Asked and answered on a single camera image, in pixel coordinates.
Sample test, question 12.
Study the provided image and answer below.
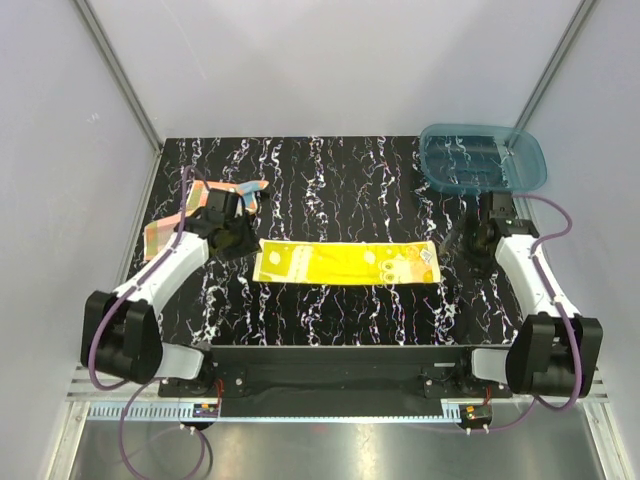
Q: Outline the yellow crocodile towel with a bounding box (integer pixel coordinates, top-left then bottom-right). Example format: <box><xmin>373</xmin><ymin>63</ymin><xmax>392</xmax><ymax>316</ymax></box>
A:
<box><xmin>252</xmin><ymin>239</ymin><xmax>442</xmax><ymax>286</ymax></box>

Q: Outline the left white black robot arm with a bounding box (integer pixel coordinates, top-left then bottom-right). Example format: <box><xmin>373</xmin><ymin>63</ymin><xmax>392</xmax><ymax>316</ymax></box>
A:
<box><xmin>80</xmin><ymin>181</ymin><xmax>268</xmax><ymax>396</ymax></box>

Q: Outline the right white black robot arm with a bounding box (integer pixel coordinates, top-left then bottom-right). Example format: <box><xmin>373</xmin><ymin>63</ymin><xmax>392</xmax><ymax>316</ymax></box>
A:
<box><xmin>439</xmin><ymin>191</ymin><xmax>603</xmax><ymax>409</ymax></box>

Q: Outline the orange blue patterned towel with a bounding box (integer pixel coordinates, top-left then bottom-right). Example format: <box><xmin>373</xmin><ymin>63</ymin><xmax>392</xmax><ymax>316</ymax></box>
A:
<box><xmin>143</xmin><ymin>178</ymin><xmax>271</xmax><ymax>261</ymax></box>

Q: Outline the blue transparent plastic bin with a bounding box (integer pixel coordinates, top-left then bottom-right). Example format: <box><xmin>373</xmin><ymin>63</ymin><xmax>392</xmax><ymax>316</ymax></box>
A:
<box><xmin>419</xmin><ymin>124</ymin><xmax>547</xmax><ymax>195</ymax></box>

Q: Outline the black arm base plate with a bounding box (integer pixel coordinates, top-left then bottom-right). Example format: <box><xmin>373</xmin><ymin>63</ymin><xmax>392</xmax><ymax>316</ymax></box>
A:
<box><xmin>159</xmin><ymin>346</ymin><xmax>511</xmax><ymax>422</ymax></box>

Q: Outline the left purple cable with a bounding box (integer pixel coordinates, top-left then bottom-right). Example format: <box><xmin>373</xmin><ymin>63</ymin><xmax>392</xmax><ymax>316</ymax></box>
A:
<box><xmin>87</xmin><ymin>166</ymin><xmax>209</xmax><ymax>480</ymax></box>

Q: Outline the purple cable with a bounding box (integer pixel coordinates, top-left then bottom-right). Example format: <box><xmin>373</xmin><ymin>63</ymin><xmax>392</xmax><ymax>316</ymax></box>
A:
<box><xmin>87</xmin><ymin>166</ymin><xmax>209</xmax><ymax>480</ymax></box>
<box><xmin>414</xmin><ymin>193</ymin><xmax>586</xmax><ymax>431</ymax></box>

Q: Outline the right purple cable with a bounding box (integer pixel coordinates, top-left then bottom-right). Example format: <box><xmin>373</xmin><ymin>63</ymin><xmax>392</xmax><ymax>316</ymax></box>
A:
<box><xmin>414</xmin><ymin>193</ymin><xmax>586</xmax><ymax>431</ymax></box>

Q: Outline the aluminium rail with slots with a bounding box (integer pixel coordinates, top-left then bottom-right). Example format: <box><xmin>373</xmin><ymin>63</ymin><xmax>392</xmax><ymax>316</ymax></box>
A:
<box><xmin>64</xmin><ymin>362</ymin><xmax>609</xmax><ymax>426</ymax></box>

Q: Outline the left aluminium frame post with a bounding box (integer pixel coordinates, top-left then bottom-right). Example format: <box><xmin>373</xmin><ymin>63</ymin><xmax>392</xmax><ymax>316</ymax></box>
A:
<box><xmin>69</xmin><ymin>0</ymin><xmax>164</xmax><ymax>151</ymax></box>

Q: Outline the aluminium frame post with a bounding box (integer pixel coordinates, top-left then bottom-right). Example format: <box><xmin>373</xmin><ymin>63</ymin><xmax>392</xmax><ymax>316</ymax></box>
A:
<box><xmin>69</xmin><ymin>0</ymin><xmax>164</xmax><ymax>151</ymax></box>
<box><xmin>514</xmin><ymin>0</ymin><xmax>600</xmax><ymax>130</ymax></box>

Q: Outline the right aluminium frame post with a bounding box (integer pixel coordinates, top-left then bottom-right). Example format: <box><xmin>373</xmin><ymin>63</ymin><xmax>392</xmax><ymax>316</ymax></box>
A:
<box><xmin>514</xmin><ymin>0</ymin><xmax>600</xmax><ymax>130</ymax></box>

